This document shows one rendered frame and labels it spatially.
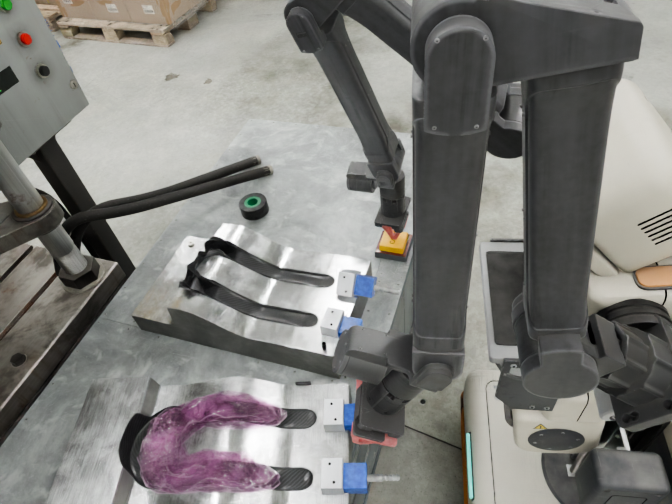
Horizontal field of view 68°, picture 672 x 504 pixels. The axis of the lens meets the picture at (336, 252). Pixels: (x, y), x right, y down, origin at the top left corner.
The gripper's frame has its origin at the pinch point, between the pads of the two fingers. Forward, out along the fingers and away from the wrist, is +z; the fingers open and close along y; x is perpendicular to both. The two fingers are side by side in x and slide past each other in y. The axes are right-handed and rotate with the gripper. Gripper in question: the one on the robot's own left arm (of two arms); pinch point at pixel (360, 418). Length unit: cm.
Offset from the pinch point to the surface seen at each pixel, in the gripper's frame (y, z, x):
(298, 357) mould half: -18.6, 19.7, -7.4
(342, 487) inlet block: 6.7, 12.1, 2.3
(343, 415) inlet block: -5.6, 12.6, 1.3
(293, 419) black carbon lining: -5.5, 19.4, -6.3
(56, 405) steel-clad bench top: -7, 48, -52
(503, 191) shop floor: -168, 66, 91
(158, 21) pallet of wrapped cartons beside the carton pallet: -367, 165, -145
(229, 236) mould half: -45, 21, -29
